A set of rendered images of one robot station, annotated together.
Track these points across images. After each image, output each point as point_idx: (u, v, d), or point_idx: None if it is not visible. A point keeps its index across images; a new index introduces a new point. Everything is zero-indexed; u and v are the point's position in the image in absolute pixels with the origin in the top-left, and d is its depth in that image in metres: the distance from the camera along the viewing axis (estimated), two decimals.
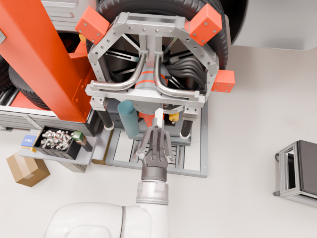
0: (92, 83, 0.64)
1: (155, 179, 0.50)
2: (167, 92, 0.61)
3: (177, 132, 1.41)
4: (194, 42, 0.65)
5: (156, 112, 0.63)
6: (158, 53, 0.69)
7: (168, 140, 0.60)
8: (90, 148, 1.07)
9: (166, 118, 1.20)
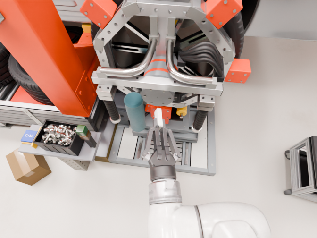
0: (99, 70, 0.58)
1: (164, 177, 0.50)
2: (182, 78, 0.56)
3: (184, 129, 1.35)
4: (210, 25, 0.59)
5: (155, 112, 0.64)
6: (170, 38, 0.64)
7: (171, 138, 0.59)
8: (95, 143, 1.02)
9: (173, 113, 1.14)
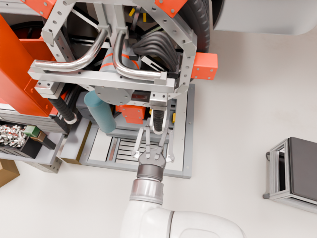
0: (35, 63, 0.51)
1: None
2: (126, 73, 0.49)
3: None
4: (162, 12, 0.52)
5: (166, 113, 0.63)
6: (120, 28, 0.57)
7: (141, 138, 0.60)
8: (53, 145, 0.95)
9: (147, 113, 1.07)
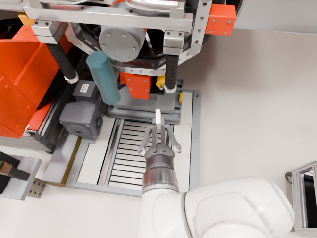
0: None
1: None
2: (137, 2, 0.42)
3: (169, 108, 1.21)
4: None
5: (160, 113, 0.64)
6: None
7: (148, 139, 0.58)
8: (25, 175, 0.74)
9: (154, 86, 1.00)
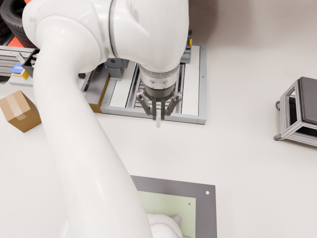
0: None
1: (163, 88, 0.43)
2: None
3: None
4: None
5: None
6: None
7: (146, 110, 0.56)
8: (83, 73, 1.03)
9: None
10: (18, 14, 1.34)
